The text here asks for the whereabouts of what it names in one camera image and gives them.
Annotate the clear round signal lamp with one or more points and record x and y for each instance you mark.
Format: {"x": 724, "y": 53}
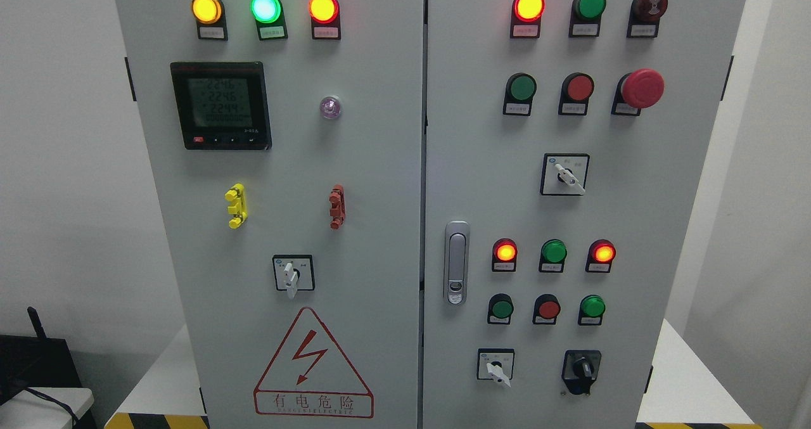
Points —
{"x": 330, "y": 107}

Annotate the red lit indicator top right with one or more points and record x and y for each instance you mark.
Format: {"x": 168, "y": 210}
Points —
{"x": 526, "y": 18}

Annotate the red lit indicator lower left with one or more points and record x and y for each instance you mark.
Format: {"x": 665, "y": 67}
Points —
{"x": 504, "y": 256}

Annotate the yellow black hazard tape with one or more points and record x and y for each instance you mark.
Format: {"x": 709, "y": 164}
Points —
{"x": 659, "y": 425}
{"x": 142, "y": 420}

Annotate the red emergency stop button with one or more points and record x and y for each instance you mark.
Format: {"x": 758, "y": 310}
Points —
{"x": 636, "y": 91}

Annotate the red electrical hazard sticker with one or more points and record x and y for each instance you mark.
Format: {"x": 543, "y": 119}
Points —
{"x": 310, "y": 375}

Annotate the green push button second row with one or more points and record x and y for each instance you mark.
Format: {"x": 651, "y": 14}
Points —
{"x": 519, "y": 91}

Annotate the red terminal connector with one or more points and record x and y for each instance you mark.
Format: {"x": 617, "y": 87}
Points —
{"x": 336, "y": 210}

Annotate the dark red buzzer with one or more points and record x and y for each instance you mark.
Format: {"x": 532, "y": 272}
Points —
{"x": 644, "y": 18}

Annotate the red push button second row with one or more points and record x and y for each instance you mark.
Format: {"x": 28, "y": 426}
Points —
{"x": 575, "y": 94}

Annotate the green lit indicator light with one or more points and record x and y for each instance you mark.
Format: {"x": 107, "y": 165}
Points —
{"x": 270, "y": 20}

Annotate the grey cabinet door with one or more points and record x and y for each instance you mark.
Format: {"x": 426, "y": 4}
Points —
{"x": 367, "y": 272}
{"x": 485, "y": 168}

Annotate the white rotary switch upper right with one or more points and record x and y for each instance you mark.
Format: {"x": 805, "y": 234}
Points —
{"x": 564, "y": 174}

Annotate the red push button bottom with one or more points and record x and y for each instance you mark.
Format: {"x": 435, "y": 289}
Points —
{"x": 547, "y": 309}

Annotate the green push button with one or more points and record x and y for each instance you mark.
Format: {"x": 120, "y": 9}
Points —
{"x": 585, "y": 20}
{"x": 591, "y": 311}
{"x": 501, "y": 309}

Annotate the black router with antenna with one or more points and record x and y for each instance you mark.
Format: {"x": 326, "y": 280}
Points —
{"x": 35, "y": 361}

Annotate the yellow black hazard tape left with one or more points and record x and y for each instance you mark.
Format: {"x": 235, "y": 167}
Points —
{"x": 142, "y": 420}

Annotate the red lit indicator lower right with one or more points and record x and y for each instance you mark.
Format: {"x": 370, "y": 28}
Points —
{"x": 600, "y": 257}

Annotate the green push button bottom left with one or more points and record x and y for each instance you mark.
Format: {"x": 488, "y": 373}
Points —
{"x": 501, "y": 309}

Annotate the yellow terminal connector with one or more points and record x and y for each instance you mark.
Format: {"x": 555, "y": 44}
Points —
{"x": 235, "y": 197}

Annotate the grey left cabinet door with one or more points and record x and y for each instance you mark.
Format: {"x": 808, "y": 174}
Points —
{"x": 367, "y": 272}

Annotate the yellow indicator light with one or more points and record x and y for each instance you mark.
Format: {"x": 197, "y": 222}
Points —
{"x": 210, "y": 19}

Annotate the red lit indicator light left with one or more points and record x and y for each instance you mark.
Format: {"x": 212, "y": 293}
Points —
{"x": 325, "y": 17}

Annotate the grey right cabinet door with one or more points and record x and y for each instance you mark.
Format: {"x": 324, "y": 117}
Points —
{"x": 485, "y": 168}

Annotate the green push button top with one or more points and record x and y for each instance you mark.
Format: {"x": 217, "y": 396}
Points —
{"x": 585, "y": 20}

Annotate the white rotary switch lower right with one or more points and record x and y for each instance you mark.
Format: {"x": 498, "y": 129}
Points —
{"x": 496, "y": 365}

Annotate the green push button bottom right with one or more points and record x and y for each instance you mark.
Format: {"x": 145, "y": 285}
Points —
{"x": 591, "y": 311}

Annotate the silver door handle lock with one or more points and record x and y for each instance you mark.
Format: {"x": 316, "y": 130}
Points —
{"x": 456, "y": 248}

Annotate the white rotary selector switch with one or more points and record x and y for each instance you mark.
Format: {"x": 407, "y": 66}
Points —
{"x": 293, "y": 274}

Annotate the yellow black hazard tape right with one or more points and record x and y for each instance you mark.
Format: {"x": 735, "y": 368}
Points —
{"x": 659, "y": 425}

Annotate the black digital power meter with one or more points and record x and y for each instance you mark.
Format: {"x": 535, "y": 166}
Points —
{"x": 222, "y": 105}

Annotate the green indicator lower middle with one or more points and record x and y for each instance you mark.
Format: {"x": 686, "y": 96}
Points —
{"x": 552, "y": 256}

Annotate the black rotary switch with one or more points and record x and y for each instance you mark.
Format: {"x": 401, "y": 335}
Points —
{"x": 580, "y": 370}

